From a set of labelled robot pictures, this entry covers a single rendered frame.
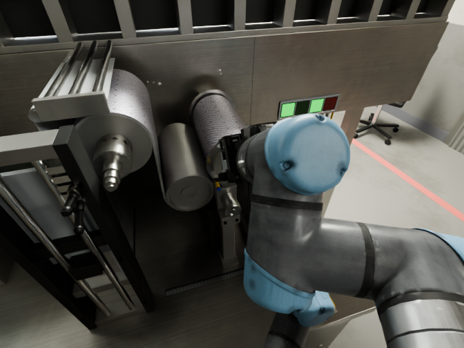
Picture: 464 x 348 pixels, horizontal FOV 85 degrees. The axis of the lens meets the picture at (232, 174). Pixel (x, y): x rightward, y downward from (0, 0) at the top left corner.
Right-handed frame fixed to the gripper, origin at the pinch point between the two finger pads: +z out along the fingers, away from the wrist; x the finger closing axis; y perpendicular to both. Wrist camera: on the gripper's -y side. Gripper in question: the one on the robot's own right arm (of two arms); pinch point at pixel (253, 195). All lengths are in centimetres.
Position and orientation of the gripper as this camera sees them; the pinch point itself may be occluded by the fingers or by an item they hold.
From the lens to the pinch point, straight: 74.1
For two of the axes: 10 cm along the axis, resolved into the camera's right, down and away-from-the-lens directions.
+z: -2.8, -6.3, 7.2
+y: 0.0, -7.5, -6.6
